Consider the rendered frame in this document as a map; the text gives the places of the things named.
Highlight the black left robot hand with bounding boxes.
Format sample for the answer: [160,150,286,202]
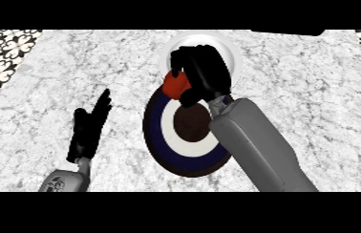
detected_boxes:
[66,88,114,163]

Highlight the blue and white ringed plate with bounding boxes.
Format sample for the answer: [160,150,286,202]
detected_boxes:
[143,83,233,179]

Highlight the black appliance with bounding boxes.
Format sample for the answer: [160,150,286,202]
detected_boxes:
[251,29,327,37]

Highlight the black and white patterned tile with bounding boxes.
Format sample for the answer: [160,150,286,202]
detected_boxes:
[0,29,45,89]

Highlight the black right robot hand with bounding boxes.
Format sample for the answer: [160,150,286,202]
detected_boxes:
[169,44,234,109]

